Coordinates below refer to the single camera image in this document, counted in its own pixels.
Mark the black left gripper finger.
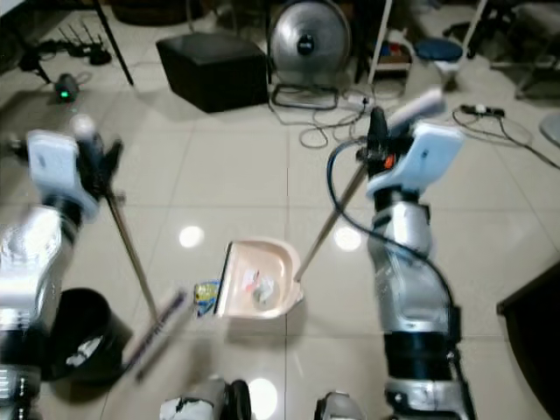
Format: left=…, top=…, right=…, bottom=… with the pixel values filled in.
left=98, top=138, right=125, bottom=183

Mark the white bin with blue lid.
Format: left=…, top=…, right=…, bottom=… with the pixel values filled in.
left=407, top=36, right=466, bottom=92

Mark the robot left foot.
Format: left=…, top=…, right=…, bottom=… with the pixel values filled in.
left=158, top=375, right=251, bottom=420

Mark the crumpled paper scrap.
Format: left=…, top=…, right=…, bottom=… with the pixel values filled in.
left=249, top=276, right=278, bottom=308

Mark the round silver floor fan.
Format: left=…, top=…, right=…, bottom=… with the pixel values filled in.
left=266, top=0, right=354, bottom=111

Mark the yellow blue snack wrapper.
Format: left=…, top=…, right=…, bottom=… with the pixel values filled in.
left=192, top=279, right=222, bottom=317

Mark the black tripod leg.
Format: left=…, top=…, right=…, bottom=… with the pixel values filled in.
left=91, top=0, right=135, bottom=87

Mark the pink long-handled dustpan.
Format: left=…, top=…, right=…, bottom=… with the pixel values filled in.
left=213, top=87, right=448, bottom=321

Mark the long-handled broom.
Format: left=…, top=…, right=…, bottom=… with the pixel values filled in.
left=71, top=115, right=193, bottom=380

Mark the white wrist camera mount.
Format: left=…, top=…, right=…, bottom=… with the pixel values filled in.
left=367, top=122, right=466, bottom=199
left=26, top=129, right=102, bottom=221

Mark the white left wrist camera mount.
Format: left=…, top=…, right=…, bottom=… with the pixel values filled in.
left=26, top=129, right=102, bottom=221

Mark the white power strip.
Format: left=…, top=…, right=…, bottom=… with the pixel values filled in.
left=340, top=94, right=374, bottom=114

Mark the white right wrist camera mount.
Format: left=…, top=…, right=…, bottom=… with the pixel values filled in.
left=367, top=122, right=466, bottom=199

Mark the dark wooden furniture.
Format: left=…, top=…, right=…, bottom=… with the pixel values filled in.
left=496, top=261, right=560, bottom=396

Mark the grey chair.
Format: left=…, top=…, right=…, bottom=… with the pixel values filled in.
left=488, top=0, right=560, bottom=99

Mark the black trash bin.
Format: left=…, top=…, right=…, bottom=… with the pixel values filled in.
left=51, top=288, right=134, bottom=383

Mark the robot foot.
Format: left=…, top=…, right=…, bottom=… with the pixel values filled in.
left=158, top=375, right=251, bottom=420
left=314, top=391, right=369, bottom=420

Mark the black power strip with cable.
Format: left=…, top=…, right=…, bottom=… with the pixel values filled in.
left=458, top=102, right=560, bottom=172

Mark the grey floor cable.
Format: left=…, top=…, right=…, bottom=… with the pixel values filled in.
left=271, top=94, right=370, bottom=151

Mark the white stand pole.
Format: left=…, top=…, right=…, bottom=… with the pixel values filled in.
left=367, top=0, right=396, bottom=86

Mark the black cube ottoman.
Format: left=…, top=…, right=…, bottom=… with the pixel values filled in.
left=155, top=31, right=270, bottom=114

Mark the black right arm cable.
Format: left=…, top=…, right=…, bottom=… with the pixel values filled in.
left=325, top=137, right=463, bottom=355

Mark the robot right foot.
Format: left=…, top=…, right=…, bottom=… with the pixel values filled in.
left=314, top=391, right=369, bottom=420

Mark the small device with green light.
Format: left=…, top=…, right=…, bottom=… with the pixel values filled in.
left=54, top=73, right=81, bottom=102

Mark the black router with antennas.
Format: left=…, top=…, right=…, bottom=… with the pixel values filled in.
left=56, top=24, right=114, bottom=67

